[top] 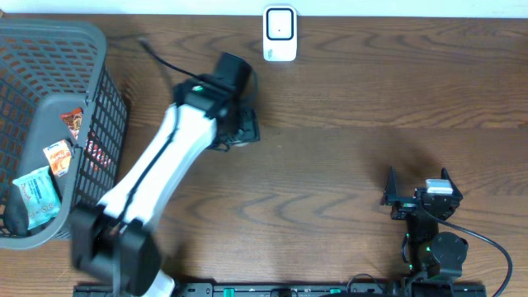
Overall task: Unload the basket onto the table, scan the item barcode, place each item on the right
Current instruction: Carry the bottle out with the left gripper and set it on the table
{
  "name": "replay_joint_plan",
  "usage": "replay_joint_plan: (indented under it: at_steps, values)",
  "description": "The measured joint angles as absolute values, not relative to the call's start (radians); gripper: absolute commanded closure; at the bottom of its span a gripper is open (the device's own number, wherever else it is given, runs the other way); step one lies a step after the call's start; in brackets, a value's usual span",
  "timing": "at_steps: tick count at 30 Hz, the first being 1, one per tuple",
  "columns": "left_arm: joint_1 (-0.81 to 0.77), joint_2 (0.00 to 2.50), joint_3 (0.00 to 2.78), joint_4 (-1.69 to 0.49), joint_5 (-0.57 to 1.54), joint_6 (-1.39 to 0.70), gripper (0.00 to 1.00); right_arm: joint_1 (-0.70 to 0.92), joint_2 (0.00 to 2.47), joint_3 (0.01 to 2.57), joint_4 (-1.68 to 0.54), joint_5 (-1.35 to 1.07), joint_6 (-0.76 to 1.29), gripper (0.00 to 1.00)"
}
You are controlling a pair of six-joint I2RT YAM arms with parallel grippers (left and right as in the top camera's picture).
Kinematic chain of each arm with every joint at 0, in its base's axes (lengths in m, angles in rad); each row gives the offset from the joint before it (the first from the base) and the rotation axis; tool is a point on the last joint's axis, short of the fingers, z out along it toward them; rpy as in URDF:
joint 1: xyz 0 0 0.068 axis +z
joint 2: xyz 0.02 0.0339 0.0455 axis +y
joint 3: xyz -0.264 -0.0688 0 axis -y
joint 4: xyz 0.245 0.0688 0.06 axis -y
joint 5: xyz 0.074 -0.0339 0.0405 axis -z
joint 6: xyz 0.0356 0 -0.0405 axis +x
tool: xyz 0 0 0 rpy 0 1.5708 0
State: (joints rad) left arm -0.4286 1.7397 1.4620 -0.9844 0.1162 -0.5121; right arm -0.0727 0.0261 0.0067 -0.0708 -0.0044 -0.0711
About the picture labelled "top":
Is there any grey plastic basket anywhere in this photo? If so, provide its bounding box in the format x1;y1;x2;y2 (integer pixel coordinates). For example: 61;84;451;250
1;19;128;250

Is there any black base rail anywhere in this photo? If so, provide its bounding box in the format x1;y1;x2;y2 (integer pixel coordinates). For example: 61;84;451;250
73;280;488;297

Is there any teal wet wipes pack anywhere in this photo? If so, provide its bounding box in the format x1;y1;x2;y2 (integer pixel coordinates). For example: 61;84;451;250
13;166;61;230

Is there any orange tissue pack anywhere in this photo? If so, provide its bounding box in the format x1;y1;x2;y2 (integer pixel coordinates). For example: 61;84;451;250
43;139;72;177

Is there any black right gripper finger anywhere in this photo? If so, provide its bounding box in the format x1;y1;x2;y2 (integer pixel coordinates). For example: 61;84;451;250
441;167;463;198
380;166;398;205

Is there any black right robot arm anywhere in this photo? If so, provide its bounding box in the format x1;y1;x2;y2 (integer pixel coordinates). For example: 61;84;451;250
381;168;469;296

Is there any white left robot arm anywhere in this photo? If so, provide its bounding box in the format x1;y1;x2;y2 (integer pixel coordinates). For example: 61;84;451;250
70;53;260;296

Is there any red Top chocolate bar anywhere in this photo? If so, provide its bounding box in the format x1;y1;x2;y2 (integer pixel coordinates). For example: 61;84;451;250
60;107;83;139

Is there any white barcode scanner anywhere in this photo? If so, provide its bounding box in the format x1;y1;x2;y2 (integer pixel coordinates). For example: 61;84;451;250
262;5;298;62

